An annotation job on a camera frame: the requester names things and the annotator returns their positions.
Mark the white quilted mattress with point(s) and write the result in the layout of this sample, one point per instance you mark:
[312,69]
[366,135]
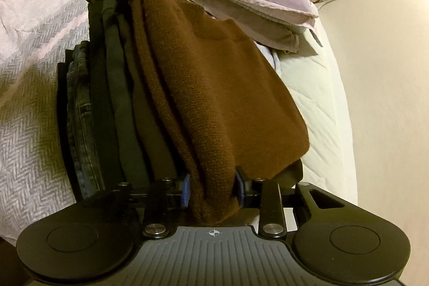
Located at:
[318,88]

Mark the black folded garment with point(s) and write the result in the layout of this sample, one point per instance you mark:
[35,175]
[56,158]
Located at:
[99,88]

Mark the pink and grey striped blanket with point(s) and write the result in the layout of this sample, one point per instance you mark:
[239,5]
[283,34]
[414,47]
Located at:
[33,71]

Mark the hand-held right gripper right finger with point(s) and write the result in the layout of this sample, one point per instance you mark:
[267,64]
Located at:
[239,188]

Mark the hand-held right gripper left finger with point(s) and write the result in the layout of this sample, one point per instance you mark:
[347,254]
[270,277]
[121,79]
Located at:
[186,192]

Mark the brown knit sweater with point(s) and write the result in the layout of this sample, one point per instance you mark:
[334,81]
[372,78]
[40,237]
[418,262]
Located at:
[228,105]

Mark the dark green folded garment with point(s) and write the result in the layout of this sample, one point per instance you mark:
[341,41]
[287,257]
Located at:
[125,111]

